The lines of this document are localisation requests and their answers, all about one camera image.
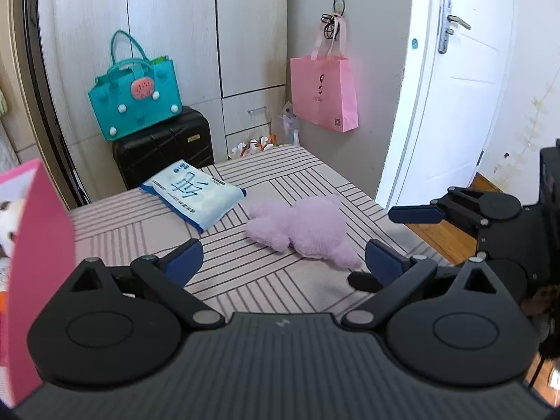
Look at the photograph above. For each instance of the black mirror frame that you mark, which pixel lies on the black mirror frame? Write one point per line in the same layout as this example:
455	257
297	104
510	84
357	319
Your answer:
43	96

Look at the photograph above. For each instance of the teal felt handbag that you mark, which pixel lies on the teal felt handbag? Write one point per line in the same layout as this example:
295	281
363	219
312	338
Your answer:
131	113

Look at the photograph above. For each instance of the clear plastic bag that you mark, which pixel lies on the clear plastic bag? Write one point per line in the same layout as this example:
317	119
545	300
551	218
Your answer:
291	127

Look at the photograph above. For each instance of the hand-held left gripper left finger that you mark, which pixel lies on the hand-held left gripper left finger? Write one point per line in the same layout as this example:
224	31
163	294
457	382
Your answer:
186	258

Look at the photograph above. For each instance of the white wardrobe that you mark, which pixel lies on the white wardrobe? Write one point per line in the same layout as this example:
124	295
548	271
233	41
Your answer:
175	30

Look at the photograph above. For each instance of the white panda plush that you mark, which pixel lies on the white panda plush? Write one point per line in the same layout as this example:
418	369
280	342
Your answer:
8	227

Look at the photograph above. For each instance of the white door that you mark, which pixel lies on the white door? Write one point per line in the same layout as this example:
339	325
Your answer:
459	118

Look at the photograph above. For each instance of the pink paper bag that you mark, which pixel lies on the pink paper bag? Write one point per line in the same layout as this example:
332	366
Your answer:
323	92

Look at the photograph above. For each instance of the blue white tissue pack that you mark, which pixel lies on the blue white tissue pack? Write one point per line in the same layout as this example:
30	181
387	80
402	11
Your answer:
197	192

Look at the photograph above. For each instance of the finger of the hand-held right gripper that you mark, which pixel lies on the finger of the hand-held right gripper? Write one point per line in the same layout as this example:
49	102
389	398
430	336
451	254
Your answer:
415	214
365	281

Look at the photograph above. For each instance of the white and orange plastic item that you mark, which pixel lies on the white and orange plastic item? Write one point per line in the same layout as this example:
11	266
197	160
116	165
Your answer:
253	145

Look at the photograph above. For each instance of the pink cardboard box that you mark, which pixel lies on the pink cardboard box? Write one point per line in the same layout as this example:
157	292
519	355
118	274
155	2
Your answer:
39	271

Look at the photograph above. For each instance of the purple plush toy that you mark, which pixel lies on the purple plush toy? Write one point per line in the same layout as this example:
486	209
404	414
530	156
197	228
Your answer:
306	227

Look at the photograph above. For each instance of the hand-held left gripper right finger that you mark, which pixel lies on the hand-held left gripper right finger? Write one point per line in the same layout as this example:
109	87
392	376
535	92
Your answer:
385	262

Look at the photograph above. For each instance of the black suitcase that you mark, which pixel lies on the black suitcase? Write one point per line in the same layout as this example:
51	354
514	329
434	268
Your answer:
166	148

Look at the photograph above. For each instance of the striped bed sheet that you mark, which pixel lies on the striped bed sheet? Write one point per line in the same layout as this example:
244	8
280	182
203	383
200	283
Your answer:
271	280

